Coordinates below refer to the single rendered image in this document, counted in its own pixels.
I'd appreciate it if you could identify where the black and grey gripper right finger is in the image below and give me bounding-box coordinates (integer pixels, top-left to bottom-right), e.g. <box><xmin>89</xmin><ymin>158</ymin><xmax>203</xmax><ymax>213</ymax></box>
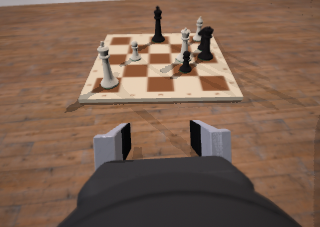
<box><xmin>190</xmin><ymin>120</ymin><xmax>232</xmax><ymax>164</ymax></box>

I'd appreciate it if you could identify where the chessboard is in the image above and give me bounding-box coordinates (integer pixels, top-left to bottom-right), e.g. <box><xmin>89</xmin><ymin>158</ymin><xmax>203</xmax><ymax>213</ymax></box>
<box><xmin>78</xmin><ymin>33</ymin><xmax>243</xmax><ymax>103</ymax></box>

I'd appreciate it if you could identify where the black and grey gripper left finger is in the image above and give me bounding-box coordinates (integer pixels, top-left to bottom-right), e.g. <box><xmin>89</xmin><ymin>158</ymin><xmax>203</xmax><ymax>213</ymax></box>
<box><xmin>93</xmin><ymin>123</ymin><xmax>131</xmax><ymax>171</ymax></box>

